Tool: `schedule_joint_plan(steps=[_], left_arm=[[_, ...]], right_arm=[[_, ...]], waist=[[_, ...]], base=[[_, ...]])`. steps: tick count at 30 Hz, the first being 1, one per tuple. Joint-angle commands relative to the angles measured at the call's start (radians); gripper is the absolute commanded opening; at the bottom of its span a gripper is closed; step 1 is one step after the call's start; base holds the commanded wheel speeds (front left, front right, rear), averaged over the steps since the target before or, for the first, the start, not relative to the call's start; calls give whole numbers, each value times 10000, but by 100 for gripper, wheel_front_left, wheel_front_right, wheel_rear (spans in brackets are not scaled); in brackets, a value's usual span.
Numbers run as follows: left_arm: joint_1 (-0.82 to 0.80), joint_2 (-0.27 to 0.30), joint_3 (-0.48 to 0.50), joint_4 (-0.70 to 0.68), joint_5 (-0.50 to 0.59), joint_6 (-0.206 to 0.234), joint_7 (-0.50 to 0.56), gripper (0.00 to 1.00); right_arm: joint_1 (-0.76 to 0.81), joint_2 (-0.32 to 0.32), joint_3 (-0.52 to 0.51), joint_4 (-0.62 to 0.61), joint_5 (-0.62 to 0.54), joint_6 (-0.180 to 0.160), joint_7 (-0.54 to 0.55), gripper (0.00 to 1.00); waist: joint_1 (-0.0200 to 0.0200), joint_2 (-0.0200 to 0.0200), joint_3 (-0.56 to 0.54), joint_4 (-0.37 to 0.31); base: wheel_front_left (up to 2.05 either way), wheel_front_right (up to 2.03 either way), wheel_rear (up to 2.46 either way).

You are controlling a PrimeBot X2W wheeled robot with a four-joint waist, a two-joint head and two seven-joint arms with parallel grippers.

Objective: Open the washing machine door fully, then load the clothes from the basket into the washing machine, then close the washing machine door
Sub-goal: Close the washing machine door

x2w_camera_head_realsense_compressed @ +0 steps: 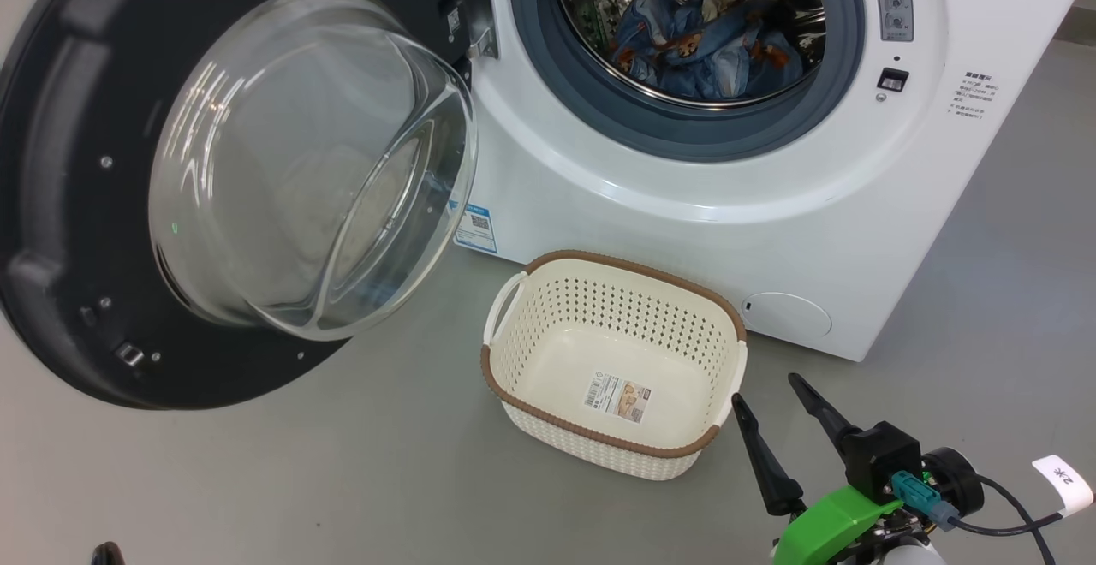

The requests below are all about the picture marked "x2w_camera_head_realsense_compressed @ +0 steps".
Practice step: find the black door latch socket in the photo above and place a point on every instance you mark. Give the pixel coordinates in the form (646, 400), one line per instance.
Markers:
(893, 80)

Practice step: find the silver door hinge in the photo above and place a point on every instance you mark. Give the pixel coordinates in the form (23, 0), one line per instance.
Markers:
(475, 8)

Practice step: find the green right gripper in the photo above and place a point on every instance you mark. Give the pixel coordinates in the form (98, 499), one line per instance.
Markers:
(826, 522)

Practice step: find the round black glass washer door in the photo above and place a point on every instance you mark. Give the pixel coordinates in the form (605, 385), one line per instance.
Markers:
(68, 205)

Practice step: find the blue energy label sticker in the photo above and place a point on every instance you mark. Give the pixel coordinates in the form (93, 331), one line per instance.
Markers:
(476, 228)

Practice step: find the white front-load washing machine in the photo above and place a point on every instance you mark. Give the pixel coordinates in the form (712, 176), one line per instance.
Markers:
(771, 231)

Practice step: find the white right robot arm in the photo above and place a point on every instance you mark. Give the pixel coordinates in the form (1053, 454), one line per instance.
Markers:
(912, 555)

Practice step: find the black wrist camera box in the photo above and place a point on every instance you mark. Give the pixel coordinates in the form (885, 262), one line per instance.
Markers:
(882, 454)

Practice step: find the blue garment large orange print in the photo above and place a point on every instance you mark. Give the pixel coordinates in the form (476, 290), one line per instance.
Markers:
(771, 73)

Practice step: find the round white filter cover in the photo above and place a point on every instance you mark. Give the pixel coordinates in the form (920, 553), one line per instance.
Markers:
(788, 317)

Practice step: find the paper label in basket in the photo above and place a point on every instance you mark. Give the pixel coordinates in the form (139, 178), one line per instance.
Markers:
(616, 395)

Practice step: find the white basket with brown rim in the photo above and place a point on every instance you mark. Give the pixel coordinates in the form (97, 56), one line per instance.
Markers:
(539, 359)

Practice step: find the steel washing machine drum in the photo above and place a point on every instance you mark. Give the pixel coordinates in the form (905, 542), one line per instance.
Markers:
(582, 0)

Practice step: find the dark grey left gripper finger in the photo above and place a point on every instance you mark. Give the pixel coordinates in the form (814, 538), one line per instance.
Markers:
(107, 555)

